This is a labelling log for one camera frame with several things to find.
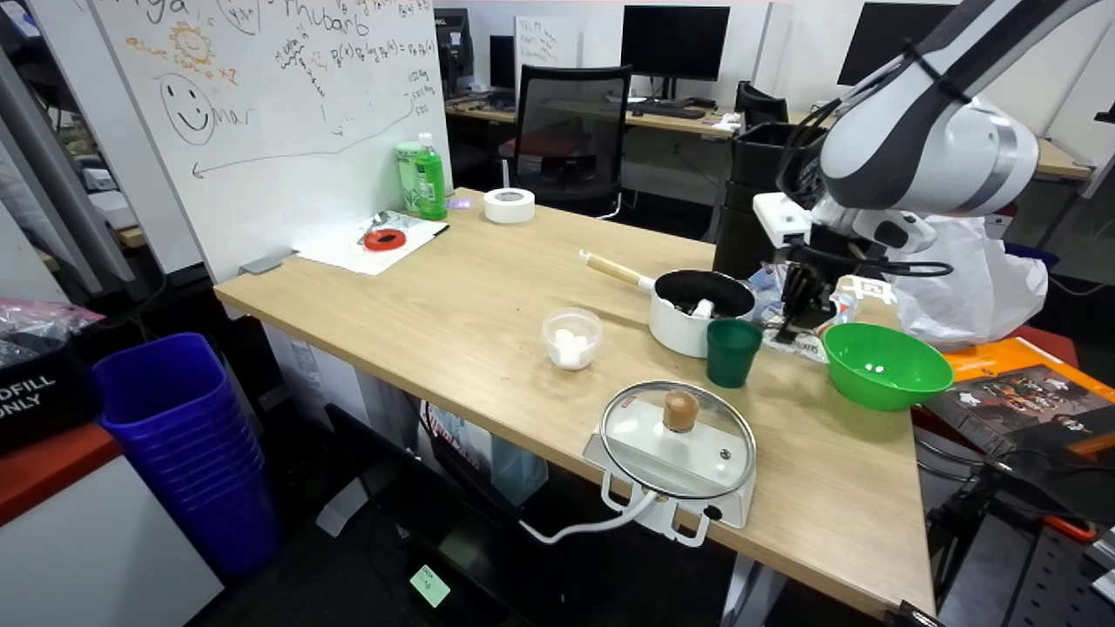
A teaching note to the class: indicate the white piece in pot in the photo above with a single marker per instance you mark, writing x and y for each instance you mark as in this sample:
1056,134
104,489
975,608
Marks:
703,307

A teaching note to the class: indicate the black mesh office chair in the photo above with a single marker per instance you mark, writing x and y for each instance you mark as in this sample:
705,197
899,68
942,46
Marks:
569,126

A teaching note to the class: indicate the white tape roll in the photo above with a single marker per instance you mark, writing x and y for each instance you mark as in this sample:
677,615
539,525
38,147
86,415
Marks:
510,206

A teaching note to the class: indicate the small clear plastic container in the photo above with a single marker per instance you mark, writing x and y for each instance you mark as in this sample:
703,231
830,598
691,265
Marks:
573,339

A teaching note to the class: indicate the green plastic bowl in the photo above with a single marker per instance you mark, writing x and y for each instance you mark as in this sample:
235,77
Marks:
885,372

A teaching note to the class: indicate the dark green plastic cup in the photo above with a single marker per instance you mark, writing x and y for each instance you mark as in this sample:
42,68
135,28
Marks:
734,352

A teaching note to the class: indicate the blue and white snack bag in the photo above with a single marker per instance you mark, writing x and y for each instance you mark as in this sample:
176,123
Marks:
768,284

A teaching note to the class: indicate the black box with white text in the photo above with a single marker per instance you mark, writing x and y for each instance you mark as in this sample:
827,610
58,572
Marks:
39,389

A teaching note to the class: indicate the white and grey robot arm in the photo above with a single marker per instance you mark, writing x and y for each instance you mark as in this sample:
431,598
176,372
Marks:
930,152

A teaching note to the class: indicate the white plastic bag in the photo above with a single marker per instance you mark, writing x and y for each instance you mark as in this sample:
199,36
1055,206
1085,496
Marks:
978,291

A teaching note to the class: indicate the green sticky note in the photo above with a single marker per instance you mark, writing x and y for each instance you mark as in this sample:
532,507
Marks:
431,585

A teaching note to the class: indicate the whiteboard with drawings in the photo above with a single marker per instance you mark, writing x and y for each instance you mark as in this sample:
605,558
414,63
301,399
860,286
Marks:
290,115

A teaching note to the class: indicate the red tape roll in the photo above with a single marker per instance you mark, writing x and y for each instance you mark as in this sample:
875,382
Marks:
385,238

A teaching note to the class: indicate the stacked blue plastic bins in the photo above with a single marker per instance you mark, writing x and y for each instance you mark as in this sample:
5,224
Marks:
185,455

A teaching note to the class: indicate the orange box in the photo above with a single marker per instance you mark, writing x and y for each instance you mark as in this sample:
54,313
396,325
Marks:
1015,403

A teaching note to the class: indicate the wooden office desk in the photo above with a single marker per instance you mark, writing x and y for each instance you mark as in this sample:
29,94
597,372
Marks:
683,119

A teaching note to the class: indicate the green plastic bottle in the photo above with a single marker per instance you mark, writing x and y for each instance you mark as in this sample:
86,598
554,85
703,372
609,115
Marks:
422,179

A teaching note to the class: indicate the white cabinet with red top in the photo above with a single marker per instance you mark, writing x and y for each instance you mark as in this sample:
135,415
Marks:
83,545

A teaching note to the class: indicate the white kitchen scale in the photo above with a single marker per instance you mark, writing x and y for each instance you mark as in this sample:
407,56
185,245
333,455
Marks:
727,510

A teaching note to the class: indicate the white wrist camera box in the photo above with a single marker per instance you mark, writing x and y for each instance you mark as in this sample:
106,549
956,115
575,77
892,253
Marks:
777,217

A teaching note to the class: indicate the glass lid with wooden knob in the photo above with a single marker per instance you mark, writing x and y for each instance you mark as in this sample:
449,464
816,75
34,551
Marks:
681,409

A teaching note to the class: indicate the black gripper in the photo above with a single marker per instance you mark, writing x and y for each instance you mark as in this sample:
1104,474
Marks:
823,281

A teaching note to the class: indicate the white paper sheet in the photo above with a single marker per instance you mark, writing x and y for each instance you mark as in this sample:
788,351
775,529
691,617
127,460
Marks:
351,253

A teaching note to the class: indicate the narrow black computer monitor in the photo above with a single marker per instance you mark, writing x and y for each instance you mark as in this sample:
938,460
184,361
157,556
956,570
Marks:
884,40

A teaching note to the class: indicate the wide black computer monitor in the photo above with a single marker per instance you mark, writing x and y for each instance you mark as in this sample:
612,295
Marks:
675,40

